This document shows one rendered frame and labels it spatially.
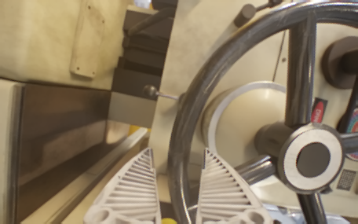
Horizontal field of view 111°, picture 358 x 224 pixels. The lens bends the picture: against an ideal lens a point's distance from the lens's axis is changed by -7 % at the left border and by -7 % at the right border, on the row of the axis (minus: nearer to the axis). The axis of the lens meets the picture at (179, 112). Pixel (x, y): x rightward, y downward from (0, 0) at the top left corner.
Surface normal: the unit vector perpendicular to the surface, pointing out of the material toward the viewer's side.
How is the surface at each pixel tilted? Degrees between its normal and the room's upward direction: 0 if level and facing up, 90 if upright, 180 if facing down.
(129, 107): 90
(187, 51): 90
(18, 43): 74
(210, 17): 90
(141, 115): 90
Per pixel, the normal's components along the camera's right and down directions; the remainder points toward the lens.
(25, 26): 0.52, 0.18
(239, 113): -0.38, -0.22
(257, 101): -0.11, -0.40
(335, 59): 0.00, 0.10
